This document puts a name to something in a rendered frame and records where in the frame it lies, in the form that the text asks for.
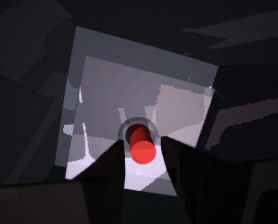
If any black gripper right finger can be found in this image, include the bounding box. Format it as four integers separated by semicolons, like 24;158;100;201
161;136;278;224

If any red peg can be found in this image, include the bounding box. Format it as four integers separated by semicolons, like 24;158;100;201
129;124;156;165

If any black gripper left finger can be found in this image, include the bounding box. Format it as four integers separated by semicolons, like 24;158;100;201
0;140;126;224

